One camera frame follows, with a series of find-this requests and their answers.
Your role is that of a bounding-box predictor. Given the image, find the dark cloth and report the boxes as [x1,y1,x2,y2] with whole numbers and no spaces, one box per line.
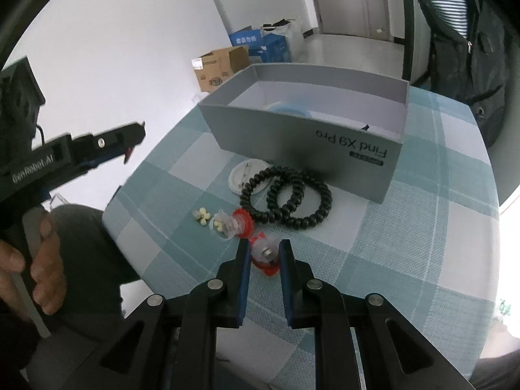
[263,17,298,30]

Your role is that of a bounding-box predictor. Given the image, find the person's dark grey pants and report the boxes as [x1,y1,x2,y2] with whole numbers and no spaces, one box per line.
[41,204,179,390]

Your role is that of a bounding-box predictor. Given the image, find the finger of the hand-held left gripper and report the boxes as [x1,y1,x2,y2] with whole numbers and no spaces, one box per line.
[71,121,146,164]
[75,147,136,172]

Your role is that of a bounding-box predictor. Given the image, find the person's left hand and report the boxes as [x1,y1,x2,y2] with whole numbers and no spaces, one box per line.
[0,212,68,320]

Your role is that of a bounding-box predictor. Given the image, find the grey cardboard box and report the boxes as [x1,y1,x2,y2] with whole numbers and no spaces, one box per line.
[198,64,410,204]

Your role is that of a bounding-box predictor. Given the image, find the white plastic bag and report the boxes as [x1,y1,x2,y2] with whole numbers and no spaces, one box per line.
[260,16,305,56]

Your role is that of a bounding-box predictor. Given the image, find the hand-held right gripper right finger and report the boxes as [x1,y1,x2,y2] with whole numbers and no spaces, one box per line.
[278,239,476,390]

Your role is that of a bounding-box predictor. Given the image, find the blue cardboard box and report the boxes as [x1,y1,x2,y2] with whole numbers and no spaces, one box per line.
[228,25,292,64]

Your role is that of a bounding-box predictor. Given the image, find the black jacket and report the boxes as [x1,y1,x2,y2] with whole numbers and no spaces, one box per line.
[413,0,513,149]

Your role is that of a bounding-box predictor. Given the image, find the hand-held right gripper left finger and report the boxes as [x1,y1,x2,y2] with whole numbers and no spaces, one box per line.
[28,239,253,390]

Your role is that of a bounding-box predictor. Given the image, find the brown cardboard box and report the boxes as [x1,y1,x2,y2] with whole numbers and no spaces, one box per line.
[191,46,250,93]

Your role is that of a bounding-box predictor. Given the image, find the checked teal tablecloth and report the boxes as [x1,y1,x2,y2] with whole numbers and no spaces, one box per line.
[103,85,501,390]

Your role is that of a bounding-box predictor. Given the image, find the white round pin badge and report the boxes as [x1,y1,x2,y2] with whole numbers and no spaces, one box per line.
[228,161,271,196]

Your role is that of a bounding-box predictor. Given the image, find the black spiral hair tie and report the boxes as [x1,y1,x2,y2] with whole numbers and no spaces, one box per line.
[266,174,333,229]
[240,166,305,225]

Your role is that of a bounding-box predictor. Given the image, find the light blue round disc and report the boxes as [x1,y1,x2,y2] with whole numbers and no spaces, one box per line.
[266,101,313,115]

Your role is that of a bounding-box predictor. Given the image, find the striped shirt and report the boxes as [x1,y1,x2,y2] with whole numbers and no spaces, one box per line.
[420,0,474,38]

